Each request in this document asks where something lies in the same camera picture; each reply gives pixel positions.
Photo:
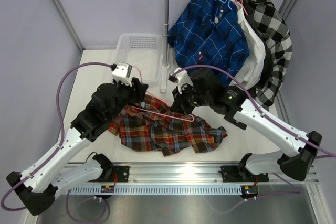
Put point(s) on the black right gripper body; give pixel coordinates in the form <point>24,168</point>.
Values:
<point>188,99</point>

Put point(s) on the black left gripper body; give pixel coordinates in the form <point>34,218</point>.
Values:
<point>128,94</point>

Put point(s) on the red plaid shirt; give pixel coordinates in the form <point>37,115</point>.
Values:
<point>150,126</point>

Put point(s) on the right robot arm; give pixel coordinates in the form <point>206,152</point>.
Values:
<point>297,149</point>

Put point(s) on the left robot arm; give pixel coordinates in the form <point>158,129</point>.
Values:
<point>41,184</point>

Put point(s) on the blue plaid shirt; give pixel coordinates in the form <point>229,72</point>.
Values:
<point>208,33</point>

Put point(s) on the black white checked shirt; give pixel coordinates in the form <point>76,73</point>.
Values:
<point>270,26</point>

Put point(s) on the white plastic basket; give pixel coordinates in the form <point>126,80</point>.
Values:
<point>144,51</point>

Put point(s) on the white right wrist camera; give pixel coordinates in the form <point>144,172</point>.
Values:
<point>181,78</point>

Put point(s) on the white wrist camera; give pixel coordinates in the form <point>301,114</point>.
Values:
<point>121,74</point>
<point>181,78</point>

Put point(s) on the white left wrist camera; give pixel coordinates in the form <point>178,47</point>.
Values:
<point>121,74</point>

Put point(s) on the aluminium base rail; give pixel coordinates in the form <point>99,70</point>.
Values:
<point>172,174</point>

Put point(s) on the white slotted cable duct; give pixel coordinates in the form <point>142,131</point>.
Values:
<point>152,190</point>

